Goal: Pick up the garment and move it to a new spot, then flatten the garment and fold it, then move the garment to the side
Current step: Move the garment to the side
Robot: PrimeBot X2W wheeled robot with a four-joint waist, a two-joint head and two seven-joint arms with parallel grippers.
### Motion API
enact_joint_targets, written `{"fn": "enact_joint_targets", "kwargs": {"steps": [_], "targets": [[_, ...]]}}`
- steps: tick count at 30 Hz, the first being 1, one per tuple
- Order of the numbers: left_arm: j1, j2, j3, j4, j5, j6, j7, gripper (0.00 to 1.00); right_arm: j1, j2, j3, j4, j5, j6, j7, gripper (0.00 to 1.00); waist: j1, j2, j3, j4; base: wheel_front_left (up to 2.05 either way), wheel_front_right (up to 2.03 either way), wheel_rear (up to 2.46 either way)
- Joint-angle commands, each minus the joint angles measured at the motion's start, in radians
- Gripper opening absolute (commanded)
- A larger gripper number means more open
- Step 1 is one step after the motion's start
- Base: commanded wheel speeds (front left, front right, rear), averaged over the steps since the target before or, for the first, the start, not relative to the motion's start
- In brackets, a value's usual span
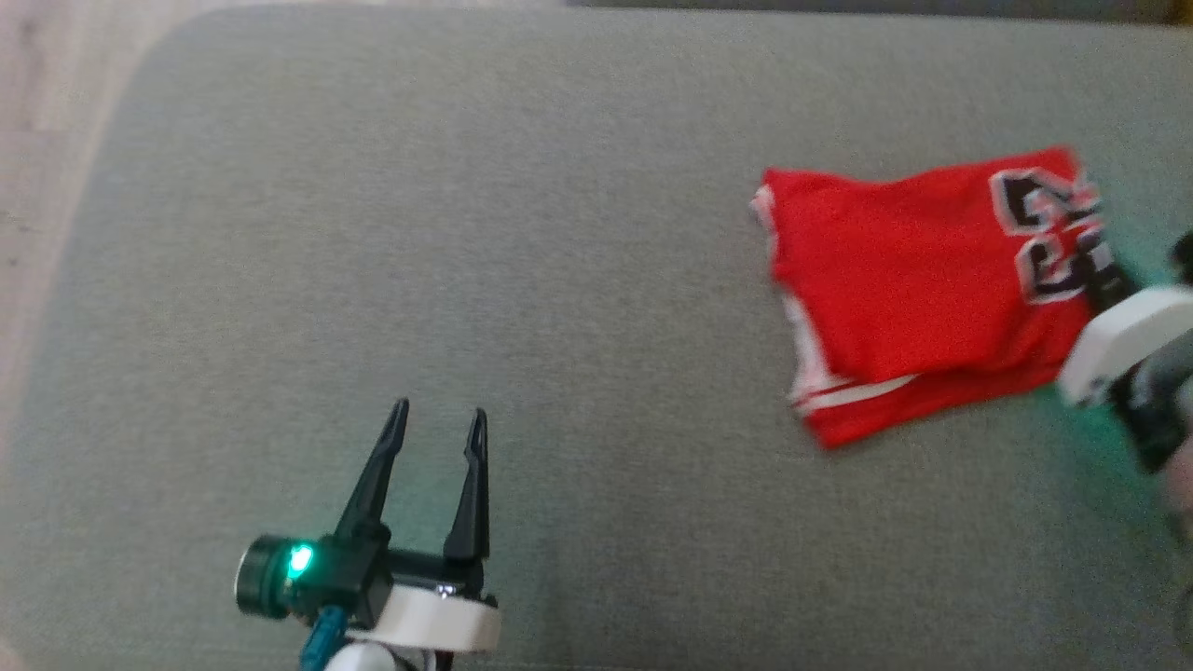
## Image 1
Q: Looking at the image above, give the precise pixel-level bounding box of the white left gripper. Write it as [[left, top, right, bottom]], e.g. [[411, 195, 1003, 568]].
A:
[[235, 398, 502, 653]]

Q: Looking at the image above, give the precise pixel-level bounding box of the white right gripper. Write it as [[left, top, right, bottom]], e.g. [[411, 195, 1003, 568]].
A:
[[1058, 259, 1193, 408]]

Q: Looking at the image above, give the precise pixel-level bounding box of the red basketball jersey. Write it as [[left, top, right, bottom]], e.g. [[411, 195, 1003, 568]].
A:
[[750, 144, 1133, 451]]

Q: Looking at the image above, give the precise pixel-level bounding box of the large grey sofa cushion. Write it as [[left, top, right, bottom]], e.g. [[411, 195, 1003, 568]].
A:
[[0, 3, 1193, 671]]

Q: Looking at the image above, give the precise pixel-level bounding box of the black cable teal connector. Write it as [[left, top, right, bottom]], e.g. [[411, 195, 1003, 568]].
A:
[[298, 606, 348, 671]]

